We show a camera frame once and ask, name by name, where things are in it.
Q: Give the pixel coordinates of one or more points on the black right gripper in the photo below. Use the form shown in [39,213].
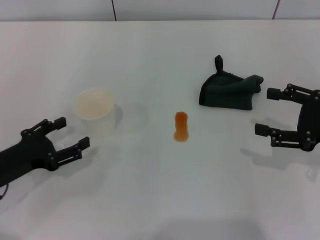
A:
[312,122]

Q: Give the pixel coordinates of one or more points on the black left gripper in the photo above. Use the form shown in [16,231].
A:
[27,155]

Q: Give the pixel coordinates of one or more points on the white paper cup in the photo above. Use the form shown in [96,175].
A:
[100,120]

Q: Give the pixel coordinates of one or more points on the dark blue rag with loop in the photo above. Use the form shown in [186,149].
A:
[225,95]

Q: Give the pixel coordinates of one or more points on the brown water stain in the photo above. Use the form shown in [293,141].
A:
[181,127]

